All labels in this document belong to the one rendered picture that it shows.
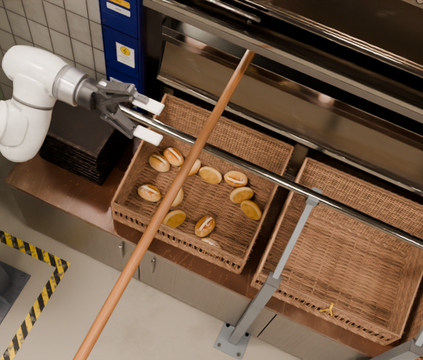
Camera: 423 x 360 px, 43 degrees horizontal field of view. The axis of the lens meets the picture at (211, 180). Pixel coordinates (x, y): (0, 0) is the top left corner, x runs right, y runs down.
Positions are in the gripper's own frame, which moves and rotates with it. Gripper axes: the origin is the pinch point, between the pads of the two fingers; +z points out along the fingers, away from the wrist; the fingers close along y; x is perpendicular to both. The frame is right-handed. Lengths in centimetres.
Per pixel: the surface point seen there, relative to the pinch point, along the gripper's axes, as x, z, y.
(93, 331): 45, 6, 28
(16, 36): -55, -94, 74
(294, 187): -18, 37, 31
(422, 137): -55, 69, 31
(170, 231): -6, 4, 78
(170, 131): -18.4, -4.3, 31.4
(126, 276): 29.0, 6.8, 28.3
